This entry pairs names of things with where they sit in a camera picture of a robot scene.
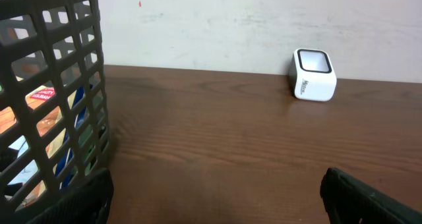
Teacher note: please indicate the grey plastic shopping basket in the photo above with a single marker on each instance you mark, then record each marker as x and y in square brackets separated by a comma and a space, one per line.
[54, 43]

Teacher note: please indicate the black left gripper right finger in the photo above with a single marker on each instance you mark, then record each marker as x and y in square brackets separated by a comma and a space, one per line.
[348, 200]

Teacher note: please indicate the white barcode scanner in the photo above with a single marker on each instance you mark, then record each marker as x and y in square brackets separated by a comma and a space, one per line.
[311, 75]

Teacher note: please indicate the yellow chips snack bag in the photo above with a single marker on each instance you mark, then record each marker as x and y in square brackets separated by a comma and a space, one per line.
[19, 146]

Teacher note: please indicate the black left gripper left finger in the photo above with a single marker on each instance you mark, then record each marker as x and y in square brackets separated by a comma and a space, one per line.
[87, 203]

